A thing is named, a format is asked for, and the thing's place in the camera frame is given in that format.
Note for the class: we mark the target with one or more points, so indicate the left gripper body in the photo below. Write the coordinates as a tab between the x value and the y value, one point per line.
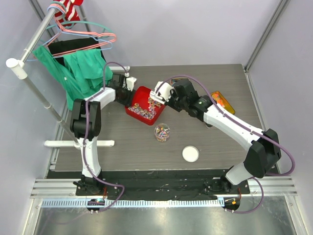
125	97

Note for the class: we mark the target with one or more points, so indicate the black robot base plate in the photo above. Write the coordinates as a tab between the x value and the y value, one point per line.
160	185

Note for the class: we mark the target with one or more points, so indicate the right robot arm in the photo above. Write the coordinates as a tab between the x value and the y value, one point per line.
261	152

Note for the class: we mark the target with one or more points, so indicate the green cloth garment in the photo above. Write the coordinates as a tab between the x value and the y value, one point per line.
82	74

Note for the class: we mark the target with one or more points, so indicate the green clothes hanger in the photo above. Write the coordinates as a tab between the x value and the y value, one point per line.
83	28

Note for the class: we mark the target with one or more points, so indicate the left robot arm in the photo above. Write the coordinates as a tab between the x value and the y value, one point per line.
86	123

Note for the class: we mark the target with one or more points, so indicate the red white striped garment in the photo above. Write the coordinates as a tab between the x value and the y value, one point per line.
70	11

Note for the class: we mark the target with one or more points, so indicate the white rack foot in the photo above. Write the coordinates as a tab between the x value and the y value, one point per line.
119	69

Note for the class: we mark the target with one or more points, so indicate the pink clothes hanger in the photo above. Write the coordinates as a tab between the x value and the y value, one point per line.
75	34

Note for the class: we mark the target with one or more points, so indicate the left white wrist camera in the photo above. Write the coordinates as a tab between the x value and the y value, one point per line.
129	82

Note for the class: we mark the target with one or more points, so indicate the clear plastic round jar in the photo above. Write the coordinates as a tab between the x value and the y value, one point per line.
162	132

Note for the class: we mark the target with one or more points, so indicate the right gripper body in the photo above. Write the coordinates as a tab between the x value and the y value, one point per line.
175	103

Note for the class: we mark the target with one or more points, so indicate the gold rectangular tin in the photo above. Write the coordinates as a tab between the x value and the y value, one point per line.
175	80

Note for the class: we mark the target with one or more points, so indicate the silver metal scoop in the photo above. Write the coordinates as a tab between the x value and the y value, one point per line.
157	98

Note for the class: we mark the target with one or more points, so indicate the black garment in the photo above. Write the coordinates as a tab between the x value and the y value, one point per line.
63	46

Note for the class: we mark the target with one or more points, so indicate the red square candy box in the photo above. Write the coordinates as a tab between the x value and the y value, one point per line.
143	108

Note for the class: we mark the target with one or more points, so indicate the white round jar lid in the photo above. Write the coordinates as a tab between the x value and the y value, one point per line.
190	154

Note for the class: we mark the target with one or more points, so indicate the white flat bar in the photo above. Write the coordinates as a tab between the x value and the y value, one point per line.
59	144

